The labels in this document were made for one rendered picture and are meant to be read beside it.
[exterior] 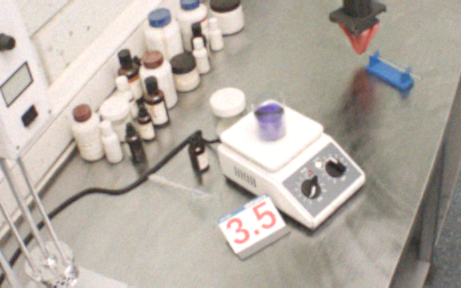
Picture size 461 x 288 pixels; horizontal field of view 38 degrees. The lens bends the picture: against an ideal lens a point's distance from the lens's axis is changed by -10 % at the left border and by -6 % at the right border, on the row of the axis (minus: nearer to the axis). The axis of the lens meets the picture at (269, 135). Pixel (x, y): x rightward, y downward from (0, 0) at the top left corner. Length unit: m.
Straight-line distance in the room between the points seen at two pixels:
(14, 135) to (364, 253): 0.58
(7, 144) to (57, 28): 0.65
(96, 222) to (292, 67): 0.51
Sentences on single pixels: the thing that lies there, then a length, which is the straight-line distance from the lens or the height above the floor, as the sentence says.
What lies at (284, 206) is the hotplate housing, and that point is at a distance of 1.09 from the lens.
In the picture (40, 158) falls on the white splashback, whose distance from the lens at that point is 1.25.
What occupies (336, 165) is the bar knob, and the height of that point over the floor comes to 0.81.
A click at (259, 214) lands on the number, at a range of 1.08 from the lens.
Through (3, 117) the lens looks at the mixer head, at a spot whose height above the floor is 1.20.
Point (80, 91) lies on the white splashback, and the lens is 1.32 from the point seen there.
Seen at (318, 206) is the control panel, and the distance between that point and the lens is 1.07.
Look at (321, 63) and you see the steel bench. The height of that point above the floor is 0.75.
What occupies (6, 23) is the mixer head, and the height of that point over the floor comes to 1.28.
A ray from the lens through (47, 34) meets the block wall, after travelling 1.28.
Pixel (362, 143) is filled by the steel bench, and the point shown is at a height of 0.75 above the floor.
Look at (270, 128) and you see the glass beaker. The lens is 1.07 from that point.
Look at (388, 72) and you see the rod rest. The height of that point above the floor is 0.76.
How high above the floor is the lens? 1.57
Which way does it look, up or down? 41 degrees down
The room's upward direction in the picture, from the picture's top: 7 degrees counter-clockwise
